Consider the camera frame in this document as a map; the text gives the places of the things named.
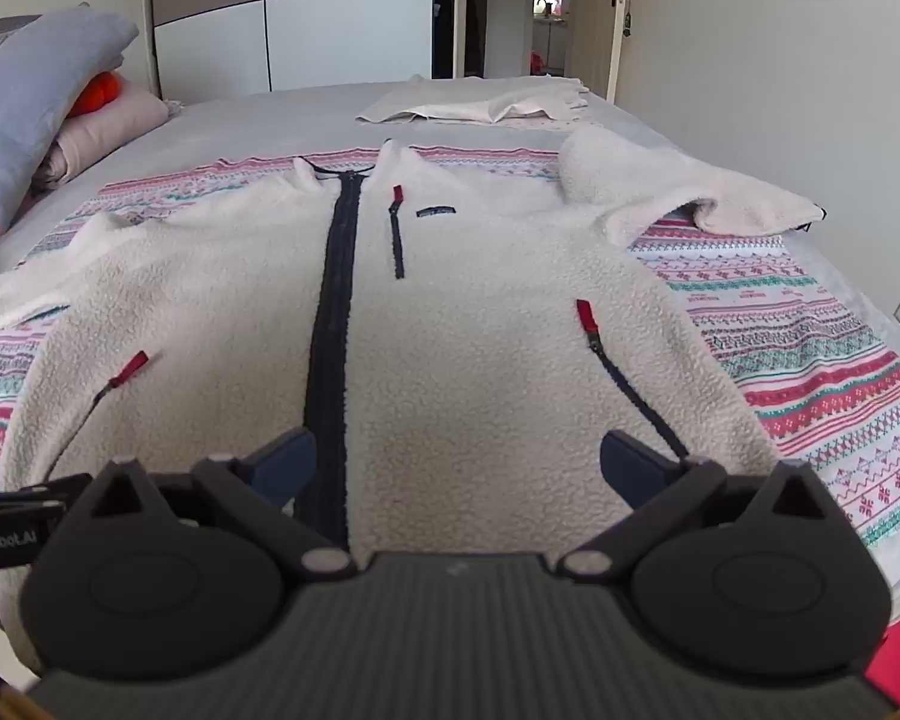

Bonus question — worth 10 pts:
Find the white and brown wardrobe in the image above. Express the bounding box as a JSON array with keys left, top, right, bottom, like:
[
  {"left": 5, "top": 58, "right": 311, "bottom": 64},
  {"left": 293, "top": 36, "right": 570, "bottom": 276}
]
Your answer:
[{"left": 148, "top": 0, "right": 488, "bottom": 100}]

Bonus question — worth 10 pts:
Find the white fleece zip jacket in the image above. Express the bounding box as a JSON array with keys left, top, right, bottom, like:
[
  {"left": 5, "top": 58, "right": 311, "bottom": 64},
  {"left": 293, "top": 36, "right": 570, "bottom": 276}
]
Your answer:
[{"left": 0, "top": 126, "right": 827, "bottom": 661}]

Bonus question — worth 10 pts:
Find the white folded cloth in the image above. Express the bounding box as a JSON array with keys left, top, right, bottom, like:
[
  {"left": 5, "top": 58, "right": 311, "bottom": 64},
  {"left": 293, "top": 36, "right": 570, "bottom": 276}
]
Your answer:
[{"left": 355, "top": 75, "right": 592, "bottom": 125}]

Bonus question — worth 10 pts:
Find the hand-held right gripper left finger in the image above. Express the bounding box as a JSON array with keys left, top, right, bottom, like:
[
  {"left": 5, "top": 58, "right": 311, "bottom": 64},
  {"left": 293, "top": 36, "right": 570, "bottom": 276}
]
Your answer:
[{"left": 86, "top": 427, "right": 359, "bottom": 584}]

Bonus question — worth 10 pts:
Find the white door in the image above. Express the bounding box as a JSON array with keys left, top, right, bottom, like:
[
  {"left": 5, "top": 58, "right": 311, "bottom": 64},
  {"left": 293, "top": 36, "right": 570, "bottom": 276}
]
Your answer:
[{"left": 566, "top": 0, "right": 632, "bottom": 102}]

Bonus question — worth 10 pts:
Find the blue-grey pillow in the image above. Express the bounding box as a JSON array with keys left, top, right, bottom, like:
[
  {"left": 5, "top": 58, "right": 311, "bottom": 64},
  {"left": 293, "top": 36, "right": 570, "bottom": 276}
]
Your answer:
[{"left": 0, "top": 4, "right": 140, "bottom": 220}]

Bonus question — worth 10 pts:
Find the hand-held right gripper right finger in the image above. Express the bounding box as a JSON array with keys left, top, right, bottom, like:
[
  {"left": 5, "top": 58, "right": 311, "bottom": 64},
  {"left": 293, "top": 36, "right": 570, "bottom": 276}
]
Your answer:
[{"left": 557, "top": 429, "right": 846, "bottom": 584}]

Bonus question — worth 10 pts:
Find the patterned knit blanket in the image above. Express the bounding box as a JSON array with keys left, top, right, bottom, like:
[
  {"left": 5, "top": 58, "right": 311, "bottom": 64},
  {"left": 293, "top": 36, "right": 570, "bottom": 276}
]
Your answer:
[{"left": 0, "top": 146, "right": 900, "bottom": 548}]

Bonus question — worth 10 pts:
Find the white curved pole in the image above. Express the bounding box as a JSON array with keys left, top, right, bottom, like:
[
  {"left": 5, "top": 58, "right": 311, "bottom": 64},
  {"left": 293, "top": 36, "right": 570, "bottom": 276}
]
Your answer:
[{"left": 139, "top": 0, "right": 167, "bottom": 102}]

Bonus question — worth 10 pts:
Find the orange plush toy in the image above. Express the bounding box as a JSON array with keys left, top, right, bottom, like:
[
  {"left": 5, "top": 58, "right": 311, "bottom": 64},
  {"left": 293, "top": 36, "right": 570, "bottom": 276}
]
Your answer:
[{"left": 67, "top": 71, "right": 125, "bottom": 119}]

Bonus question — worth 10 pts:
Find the pink pillow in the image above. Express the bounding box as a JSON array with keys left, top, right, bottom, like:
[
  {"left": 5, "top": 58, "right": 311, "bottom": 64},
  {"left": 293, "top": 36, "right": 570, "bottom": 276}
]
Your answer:
[{"left": 31, "top": 79, "right": 170, "bottom": 192}]

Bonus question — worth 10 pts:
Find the grey bed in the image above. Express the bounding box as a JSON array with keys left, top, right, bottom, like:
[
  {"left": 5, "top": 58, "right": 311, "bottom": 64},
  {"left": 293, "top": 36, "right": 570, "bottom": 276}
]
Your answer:
[{"left": 0, "top": 75, "right": 900, "bottom": 616}]

